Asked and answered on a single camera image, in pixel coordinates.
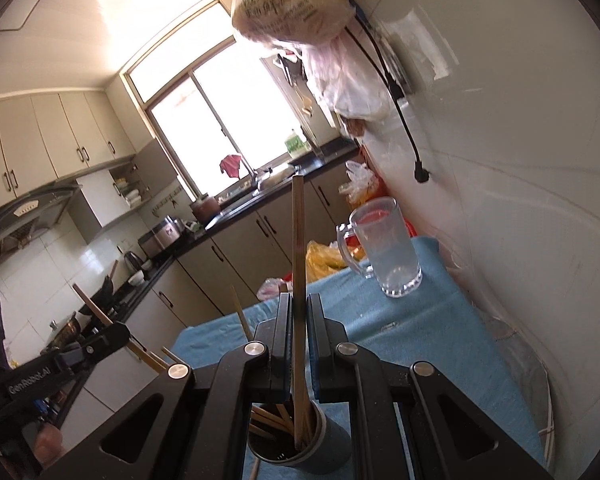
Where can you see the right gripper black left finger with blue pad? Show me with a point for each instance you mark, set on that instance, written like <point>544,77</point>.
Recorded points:
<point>189,424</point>

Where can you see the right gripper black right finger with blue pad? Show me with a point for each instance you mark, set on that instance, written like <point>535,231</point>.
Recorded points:
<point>408,422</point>

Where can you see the wooden chopstick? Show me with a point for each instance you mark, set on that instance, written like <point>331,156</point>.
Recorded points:
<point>255,468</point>
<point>150,358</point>
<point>300,393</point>

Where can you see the lower kitchen cabinets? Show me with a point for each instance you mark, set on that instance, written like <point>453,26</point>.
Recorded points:
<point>204,276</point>

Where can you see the kitchen cabinets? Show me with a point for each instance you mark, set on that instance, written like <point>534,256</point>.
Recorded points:
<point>204,276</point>
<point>70,148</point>

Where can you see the upper kitchen cabinets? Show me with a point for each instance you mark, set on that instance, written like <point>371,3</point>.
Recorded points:
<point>70,148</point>

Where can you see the kitchen window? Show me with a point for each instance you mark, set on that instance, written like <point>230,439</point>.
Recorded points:
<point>208,97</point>

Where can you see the person's left hand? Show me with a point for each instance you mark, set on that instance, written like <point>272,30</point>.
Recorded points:
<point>48,446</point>

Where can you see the chopstick in holder far left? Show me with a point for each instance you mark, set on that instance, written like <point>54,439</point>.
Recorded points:
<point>270,419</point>

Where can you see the steel pot with lid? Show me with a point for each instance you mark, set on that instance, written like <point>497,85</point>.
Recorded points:
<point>64,332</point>

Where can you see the dark perforated utensil holder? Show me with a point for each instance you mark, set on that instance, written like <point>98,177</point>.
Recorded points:
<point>329,450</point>

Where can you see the chopstick in holder leaning left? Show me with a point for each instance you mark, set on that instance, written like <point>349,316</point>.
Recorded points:
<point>240,313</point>

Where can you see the blue table cloth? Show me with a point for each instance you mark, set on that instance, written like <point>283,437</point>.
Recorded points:
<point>435,323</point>

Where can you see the black wok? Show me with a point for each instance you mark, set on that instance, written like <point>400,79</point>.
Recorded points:
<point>104,297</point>

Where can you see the range hood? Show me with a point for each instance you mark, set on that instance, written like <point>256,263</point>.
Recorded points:
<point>28,217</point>

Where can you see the electric kettle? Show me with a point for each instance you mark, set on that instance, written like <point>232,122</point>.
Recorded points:
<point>133,261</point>

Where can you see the clear glass mug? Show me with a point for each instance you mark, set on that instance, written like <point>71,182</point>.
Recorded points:
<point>391,259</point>

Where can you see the yellow plastic bag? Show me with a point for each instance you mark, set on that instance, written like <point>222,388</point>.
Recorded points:
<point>322,261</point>

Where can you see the silver rice cooker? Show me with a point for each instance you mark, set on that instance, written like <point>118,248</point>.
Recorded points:
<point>161,236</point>

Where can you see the brown clay pot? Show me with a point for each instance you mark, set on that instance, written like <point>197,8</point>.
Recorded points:
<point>205,208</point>

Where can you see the pink cloth at window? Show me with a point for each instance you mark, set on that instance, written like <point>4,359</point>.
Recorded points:
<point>230,165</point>

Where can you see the pink hanging plastic bag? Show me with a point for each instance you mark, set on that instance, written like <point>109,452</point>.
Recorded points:
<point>341,78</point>

